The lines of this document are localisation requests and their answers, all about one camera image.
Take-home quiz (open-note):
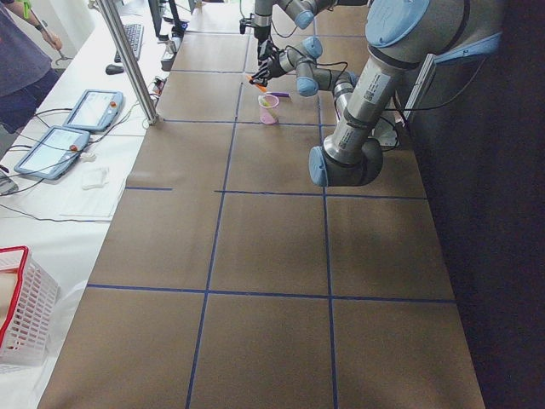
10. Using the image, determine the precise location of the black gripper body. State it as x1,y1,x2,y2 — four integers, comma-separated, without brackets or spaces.
255,49,290,83
257,38,275,64

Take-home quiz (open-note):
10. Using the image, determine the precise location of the orange highlighter pen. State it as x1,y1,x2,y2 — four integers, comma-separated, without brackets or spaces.
246,75,267,94

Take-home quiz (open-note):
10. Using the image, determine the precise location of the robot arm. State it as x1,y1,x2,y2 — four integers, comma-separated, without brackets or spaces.
239,0,371,62
239,1,506,187

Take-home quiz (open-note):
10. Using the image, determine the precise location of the purple marker pen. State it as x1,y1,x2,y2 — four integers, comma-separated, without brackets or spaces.
267,92,290,98

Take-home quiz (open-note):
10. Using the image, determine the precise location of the pink mesh pen holder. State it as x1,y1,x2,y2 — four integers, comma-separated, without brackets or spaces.
258,94,279,125

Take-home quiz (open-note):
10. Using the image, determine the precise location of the black monitor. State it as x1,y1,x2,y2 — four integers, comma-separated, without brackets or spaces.
147,0,188,41

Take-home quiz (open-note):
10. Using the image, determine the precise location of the black keyboard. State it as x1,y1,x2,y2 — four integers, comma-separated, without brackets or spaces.
123,23,144,60

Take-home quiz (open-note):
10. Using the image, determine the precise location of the black computer mouse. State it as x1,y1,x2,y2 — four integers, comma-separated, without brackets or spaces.
105,64,124,75

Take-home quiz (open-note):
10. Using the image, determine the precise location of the far teach pendant tablet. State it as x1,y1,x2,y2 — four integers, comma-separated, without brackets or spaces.
63,89,124,132

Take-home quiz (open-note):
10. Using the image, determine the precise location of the teach pendant tablet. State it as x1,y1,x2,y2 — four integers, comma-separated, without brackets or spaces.
63,89,124,132
14,126,90,181

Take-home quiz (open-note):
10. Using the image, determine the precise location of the crumpled white tissue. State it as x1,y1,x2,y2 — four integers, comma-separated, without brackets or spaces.
81,167,110,190

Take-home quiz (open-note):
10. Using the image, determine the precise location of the near teach pendant tablet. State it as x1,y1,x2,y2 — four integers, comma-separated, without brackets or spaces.
14,126,90,181

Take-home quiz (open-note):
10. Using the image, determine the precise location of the person in purple shirt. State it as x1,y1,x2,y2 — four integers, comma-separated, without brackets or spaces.
1,1,63,134

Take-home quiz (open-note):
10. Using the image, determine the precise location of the white plastic basket red rim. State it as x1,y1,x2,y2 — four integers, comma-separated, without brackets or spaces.
1,246,59,372

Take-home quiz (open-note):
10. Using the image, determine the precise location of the aluminium frame post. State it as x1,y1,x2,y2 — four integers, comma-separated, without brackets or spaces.
95,0,158,125

